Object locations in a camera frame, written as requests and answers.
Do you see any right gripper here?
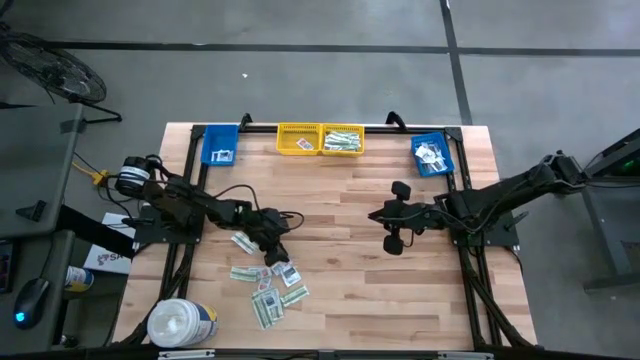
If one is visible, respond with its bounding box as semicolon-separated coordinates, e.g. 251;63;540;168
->
367;180;439;256

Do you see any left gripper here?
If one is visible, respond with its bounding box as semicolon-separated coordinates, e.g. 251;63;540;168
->
234;202;294;268

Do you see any blue plastic basket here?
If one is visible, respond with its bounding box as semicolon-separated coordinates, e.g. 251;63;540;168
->
410;131;456;178
199;123;240;168

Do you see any yellow plastic basket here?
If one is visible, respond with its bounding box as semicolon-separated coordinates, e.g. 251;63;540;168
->
275;122;321;156
318;122;365;158

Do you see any white wipes canister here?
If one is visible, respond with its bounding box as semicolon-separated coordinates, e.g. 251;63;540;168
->
147;298;220;349

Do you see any white printed cardboard box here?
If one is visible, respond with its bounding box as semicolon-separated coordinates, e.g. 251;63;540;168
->
82;212;139;276

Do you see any white and yellow can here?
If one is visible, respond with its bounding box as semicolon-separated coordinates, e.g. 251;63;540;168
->
64;265;95;294

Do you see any black metal equipment cart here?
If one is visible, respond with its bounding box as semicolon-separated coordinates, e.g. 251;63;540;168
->
579;127;640;294

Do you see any black computer mouse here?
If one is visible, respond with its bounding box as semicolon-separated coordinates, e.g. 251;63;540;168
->
12;277;51;331

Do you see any grey side desk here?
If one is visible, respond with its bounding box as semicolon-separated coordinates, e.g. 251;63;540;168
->
0;102;84;351

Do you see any computer case with green lights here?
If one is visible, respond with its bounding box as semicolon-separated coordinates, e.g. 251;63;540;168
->
618;155;640;176

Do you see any black keyboard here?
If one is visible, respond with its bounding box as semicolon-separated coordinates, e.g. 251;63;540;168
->
0;239;16;296

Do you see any black floor fan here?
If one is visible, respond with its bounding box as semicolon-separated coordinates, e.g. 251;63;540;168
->
0;22;124;124

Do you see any silver metal bracket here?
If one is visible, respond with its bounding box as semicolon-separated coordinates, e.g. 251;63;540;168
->
157;348;216;360
437;351;496;360

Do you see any yellow cable connector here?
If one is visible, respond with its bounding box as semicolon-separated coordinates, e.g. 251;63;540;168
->
72;159;112;188

